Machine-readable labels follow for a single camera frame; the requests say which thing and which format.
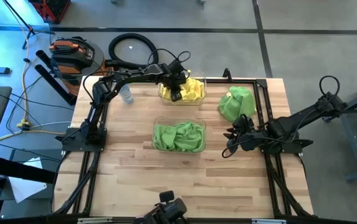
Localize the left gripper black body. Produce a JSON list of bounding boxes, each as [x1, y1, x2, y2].
[[161, 60, 188, 93]]

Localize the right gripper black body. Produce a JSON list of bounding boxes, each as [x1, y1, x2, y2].
[[227, 114, 262, 152]]

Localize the yellow microfiber towel with label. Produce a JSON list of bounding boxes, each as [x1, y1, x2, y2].
[[159, 81, 185, 102]]

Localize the green microfiber towel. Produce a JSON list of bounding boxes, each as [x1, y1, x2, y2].
[[217, 86, 257, 123], [173, 121, 206, 153], [152, 123, 179, 152]]

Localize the clear plastic basket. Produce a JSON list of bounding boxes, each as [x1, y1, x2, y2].
[[151, 116, 207, 154], [158, 72, 207, 107]]

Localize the clear plastic water bottle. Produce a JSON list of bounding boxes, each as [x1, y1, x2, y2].
[[118, 83, 135, 105]]

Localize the orange and black shop vacuum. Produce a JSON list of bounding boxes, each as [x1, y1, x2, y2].
[[49, 36, 114, 97]]

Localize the black vacuum tube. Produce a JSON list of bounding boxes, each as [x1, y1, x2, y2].
[[34, 63, 78, 106], [35, 49, 61, 79]]

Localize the red tool box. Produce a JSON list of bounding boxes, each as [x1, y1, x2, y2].
[[27, 0, 72, 24]]

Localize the black tripod stand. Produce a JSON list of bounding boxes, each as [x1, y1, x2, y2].
[[2, 0, 55, 50]]

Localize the white paper sheet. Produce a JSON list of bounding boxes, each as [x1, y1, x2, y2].
[[7, 157, 48, 204]]

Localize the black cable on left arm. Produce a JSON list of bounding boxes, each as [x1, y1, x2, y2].
[[146, 47, 192, 68]]

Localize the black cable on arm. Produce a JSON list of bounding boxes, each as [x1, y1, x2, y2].
[[318, 75, 341, 96], [146, 47, 192, 68]]

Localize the black aluminium table frame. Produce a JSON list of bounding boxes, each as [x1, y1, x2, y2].
[[50, 67, 315, 224]]

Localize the black vacuum hose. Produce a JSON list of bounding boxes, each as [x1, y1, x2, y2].
[[105, 32, 160, 71]]

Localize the black camera on mount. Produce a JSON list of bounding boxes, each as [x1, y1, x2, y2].
[[133, 190, 189, 224]]

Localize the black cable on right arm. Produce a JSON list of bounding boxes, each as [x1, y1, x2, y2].
[[318, 75, 341, 96]]

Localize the white floor cable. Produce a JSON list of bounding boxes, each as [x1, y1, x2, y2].
[[0, 120, 74, 143]]

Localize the yellow extension cord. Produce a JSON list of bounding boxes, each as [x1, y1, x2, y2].
[[11, 12, 73, 135]]

